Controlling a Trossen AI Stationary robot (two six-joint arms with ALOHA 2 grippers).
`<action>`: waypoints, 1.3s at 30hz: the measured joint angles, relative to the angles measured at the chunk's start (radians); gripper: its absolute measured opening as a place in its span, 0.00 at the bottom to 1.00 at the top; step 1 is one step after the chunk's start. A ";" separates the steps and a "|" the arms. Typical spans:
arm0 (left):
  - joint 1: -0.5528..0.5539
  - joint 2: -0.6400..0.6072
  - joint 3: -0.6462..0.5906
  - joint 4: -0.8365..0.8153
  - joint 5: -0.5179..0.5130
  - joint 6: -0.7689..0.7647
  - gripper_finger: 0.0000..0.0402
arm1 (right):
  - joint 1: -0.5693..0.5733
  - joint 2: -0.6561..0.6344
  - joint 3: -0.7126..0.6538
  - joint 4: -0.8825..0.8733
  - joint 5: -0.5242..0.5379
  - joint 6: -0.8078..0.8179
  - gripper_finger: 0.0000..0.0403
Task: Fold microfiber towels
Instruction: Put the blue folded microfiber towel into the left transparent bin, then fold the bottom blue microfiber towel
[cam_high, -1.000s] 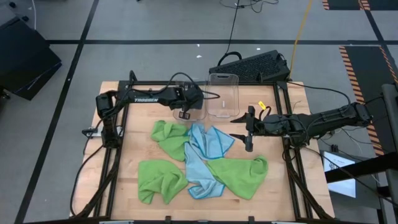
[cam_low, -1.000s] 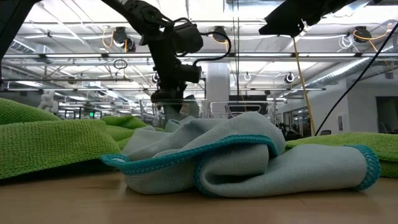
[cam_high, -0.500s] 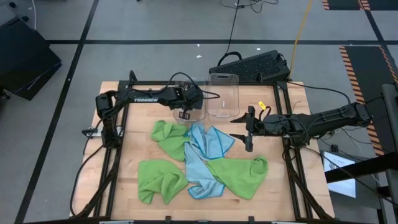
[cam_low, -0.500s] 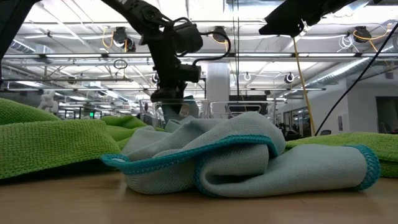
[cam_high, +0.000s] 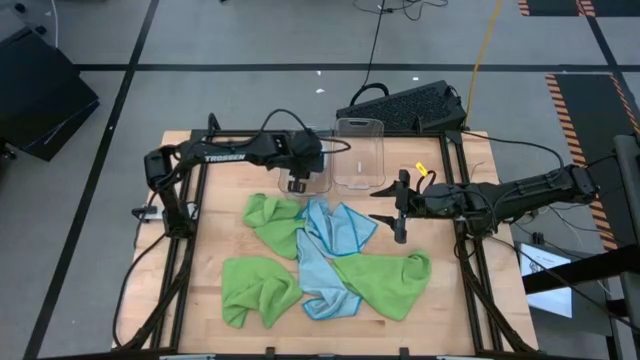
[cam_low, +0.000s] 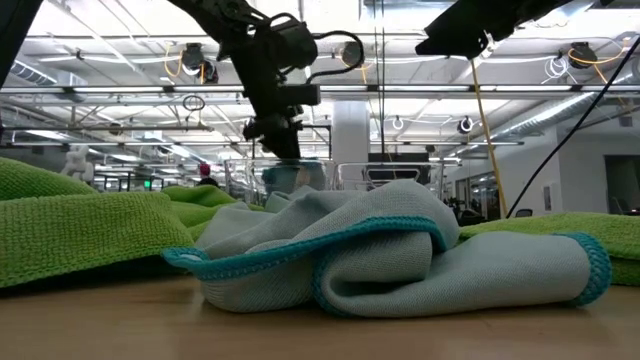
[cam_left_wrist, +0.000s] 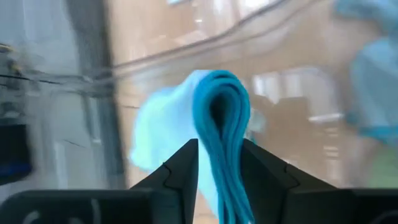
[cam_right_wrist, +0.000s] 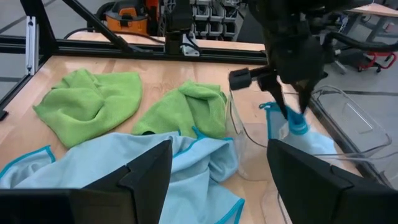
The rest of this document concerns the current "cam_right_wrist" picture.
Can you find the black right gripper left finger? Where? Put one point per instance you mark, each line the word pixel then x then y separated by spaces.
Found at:
pixel 62 205

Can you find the red wheeled floor stool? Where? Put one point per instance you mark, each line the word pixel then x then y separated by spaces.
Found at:
pixel 376 57

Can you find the long wooden workbench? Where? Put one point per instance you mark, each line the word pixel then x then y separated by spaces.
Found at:
pixel 376 9

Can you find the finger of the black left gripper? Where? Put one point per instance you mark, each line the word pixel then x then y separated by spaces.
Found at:
pixel 304 93
pixel 276 90

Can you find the green microfiber towel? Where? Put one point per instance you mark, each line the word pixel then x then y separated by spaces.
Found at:
pixel 186 109
pixel 90 105

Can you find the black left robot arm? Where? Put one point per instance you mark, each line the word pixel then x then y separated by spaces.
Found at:
pixel 280 18

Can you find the white arm base bracket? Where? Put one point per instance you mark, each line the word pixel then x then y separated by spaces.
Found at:
pixel 190 46

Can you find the black metal table frame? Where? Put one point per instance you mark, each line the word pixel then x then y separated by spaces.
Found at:
pixel 93 51

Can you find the silver aluminium extrusion bar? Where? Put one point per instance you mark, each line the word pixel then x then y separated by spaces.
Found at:
pixel 32 46

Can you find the orange black shop vacuum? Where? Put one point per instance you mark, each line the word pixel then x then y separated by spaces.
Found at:
pixel 130 17

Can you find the small black edge bracket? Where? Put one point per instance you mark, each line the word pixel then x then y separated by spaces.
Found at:
pixel 2 114

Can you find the light blue microfiber towel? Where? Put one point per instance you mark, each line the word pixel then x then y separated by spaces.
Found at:
pixel 311 141
pixel 124 161

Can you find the black parts shelf rack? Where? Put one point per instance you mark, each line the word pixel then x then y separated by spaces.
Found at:
pixel 214 18

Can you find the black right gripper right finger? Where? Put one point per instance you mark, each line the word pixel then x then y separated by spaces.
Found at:
pixel 326 199

